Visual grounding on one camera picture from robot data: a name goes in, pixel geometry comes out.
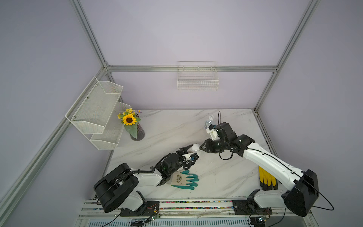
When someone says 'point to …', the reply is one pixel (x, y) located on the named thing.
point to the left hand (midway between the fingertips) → (193, 149)
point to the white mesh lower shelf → (109, 138)
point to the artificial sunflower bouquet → (130, 120)
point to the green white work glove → (181, 179)
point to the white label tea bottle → (194, 148)
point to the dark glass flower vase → (141, 134)
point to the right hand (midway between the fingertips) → (202, 150)
